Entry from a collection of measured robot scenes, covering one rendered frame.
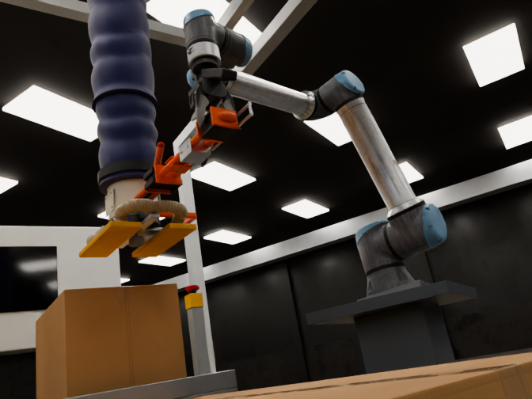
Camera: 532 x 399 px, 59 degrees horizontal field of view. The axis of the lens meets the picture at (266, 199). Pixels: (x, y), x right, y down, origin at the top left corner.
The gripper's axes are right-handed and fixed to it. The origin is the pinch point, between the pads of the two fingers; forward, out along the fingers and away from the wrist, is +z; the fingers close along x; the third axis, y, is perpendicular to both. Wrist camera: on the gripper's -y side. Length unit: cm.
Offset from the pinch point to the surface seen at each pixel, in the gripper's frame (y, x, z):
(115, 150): 52, 9, -18
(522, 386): -60, 5, 67
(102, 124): 56, 11, -30
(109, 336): 74, 8, 41
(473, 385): -60, 14, 66
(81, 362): 74, 17, 48
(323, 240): 711, -709, -206
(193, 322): 119, -47, 33
